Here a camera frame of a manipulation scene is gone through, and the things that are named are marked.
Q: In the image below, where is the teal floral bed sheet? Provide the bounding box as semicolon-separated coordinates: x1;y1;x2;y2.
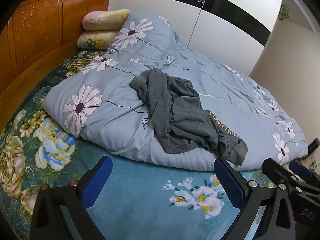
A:
0;51;320;240

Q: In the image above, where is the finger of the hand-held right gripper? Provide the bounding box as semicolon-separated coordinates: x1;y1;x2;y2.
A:
289;160;320;182
261;158;304;193

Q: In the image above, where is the yellow green floral pillow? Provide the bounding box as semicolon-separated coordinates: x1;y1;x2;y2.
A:
77;30;121;50

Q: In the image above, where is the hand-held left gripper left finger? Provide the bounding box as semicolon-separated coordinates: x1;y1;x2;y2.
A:
32;156;113;240

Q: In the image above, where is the white and black wardrobe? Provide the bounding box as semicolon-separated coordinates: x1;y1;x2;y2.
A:
107;0;284;48

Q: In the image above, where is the green hanging plant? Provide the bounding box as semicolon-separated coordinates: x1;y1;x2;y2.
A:
278;4;292;22

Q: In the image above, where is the wooden headboard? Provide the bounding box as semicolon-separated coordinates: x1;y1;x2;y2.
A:
0;0;111;133

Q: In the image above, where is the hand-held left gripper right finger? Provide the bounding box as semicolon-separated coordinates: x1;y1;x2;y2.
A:
214;157;298;240

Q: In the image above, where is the pink yellow floral pillow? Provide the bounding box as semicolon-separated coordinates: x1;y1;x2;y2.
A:
82;9;132;32

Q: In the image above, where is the grey t-shirt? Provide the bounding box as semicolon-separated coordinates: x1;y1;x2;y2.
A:
129;68;248;166

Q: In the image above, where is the dark object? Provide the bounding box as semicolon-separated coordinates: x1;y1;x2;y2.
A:
308;137;320;158

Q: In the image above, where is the light blue floral duvet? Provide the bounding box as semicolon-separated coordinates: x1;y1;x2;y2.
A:
41;11;309;172

